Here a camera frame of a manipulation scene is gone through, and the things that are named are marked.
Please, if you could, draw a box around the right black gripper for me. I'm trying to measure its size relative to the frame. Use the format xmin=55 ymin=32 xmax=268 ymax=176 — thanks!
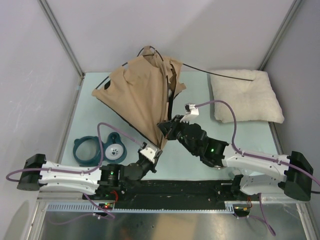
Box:
xmin=158 ymin=114 xmax=198 ymax=156

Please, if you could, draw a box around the black tent pole front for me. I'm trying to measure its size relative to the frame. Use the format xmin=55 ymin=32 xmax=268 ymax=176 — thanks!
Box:
xmin=136 ymin=45 xmax=173 ymax=148

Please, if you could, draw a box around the beige fabric pet tent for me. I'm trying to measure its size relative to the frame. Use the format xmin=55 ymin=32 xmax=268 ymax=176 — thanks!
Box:
xmin=92 ymin=46 xmax=186 ymax=149

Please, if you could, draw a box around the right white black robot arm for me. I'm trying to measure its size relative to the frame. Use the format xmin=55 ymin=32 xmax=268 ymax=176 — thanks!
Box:
xmin=157 ymin=115 xmax=314 ymax=202

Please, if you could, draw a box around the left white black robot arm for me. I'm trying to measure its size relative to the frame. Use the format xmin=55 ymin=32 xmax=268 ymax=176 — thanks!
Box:
xmin=17 ymin=146 xmax=163 ymax=200

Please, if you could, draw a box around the steel pet bowl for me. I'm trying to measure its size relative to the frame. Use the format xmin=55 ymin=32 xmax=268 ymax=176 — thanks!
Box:
xmin=214 ymin=165 xmax=226 ymax=170

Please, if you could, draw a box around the white pompom toy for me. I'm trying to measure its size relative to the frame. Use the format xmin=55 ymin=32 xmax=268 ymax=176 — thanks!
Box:
xmin=168 ymin=89 xmax=173 ymax=97

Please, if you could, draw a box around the white paw print bowl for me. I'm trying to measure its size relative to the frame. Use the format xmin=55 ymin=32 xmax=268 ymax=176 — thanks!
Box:
xmin=104 ymin=143 xmax=124 ymax=161

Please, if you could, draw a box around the teal double bowl stand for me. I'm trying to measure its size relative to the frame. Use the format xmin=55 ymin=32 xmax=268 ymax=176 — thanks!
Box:
xmin=72 ymin=132 xmax=127 ymax=167

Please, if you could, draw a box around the cream fluffy cushion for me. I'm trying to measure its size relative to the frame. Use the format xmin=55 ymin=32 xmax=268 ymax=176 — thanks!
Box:
xmin=210 ymin=69 xmax=285 ymax=124

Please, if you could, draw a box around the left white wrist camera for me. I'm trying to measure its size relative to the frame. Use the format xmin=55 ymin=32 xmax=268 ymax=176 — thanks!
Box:
xmin=138 ymin=142 xmax=160 ymax=161

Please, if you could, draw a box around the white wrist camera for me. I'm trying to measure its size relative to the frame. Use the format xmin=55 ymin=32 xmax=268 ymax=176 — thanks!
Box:
xmin=180 ymin=103 xmax=199 ymax=123
xmin=138 ymin=142 xmax=160 ymax=161

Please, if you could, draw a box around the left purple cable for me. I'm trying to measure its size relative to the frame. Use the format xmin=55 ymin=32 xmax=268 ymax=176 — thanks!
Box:
xmin=5 ymin=121 xmax=146 ymax=182

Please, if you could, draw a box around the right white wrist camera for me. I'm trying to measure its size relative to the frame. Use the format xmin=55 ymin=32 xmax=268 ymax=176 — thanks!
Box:
xmin=180 ymin=103 xmax=199 ymax=123

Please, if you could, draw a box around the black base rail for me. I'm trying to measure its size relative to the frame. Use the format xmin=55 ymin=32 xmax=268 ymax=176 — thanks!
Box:
xmin=89 ymin=180 xmax=259 ymax=210

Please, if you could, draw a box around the white slotted cable duct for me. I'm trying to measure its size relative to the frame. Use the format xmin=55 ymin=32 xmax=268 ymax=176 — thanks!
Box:
xmin=46 ymin=202 xmax=234 ymax=214

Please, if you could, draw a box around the left aluminium frame post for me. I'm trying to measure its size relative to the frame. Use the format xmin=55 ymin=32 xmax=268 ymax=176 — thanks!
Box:
xmin=37 ymin=0 xmax=85 ymax=79

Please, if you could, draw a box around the aluminium frame post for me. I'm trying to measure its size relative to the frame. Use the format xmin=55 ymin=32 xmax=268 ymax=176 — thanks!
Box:
xmin=37 ymin=0 xmax=85 ymax=79
xmin=257 ymin=0 xmax=305 ymax=71

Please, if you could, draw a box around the right aluminium frame post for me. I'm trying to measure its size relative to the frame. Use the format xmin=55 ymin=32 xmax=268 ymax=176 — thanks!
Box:
xmin=257 ymin=0 xmax=305 ymax=71

